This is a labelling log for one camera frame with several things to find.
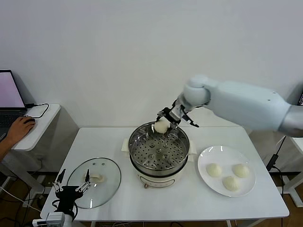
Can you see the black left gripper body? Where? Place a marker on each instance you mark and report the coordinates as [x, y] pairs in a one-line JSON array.
[[67, 195]]

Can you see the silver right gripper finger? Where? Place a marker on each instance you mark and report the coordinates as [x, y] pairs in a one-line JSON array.
[[174, 128], [161, 114]]

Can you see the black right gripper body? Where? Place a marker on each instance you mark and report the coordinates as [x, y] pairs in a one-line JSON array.
[[171, 117]]

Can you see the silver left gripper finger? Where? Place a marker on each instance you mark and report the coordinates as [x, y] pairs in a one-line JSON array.
[[84, 185], [59, 180]]

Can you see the white steamed baozi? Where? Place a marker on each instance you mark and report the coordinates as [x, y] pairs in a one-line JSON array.
[[161, 127], [241, 170], [231, 183], [214, 169]]

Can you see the round glass pot lid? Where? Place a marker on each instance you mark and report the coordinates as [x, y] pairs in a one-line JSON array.
[[104, 196]]

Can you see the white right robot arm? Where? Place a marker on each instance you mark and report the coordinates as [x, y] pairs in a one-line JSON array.
[[236, 104]]

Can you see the bare person forearm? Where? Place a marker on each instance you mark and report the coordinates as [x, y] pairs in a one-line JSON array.
[[3, 149]]

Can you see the stainless steel steamer basket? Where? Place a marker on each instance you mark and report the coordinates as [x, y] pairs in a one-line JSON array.
[[165, 151]]

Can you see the bare person hand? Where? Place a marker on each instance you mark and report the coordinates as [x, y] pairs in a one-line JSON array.
[[20, 131]]

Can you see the cream electric cooker pot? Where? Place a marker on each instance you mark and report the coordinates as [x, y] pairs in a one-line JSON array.
[[161, 179]]

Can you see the white round plate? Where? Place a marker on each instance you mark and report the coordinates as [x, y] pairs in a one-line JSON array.
[[225, 153]]

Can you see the white side desk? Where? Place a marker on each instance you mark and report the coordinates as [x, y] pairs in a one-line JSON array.
[[293, 186], [45, 123]]

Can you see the black computer mouse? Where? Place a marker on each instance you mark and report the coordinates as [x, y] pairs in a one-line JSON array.
[[31, 120]]

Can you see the black laptop with bright screen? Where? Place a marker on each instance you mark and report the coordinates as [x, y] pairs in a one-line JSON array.
[[9, 94]]

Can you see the dark laptop with dark screen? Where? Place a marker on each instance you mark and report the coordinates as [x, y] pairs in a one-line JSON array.
[[301, 95]]

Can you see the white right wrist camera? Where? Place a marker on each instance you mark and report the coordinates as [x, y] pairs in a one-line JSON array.
[[177, 110]]

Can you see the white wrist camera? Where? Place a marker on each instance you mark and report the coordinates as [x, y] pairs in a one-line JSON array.
[[48, 220], [177, 110]]

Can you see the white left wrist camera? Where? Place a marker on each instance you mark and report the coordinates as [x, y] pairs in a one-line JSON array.
[[48, 220]]

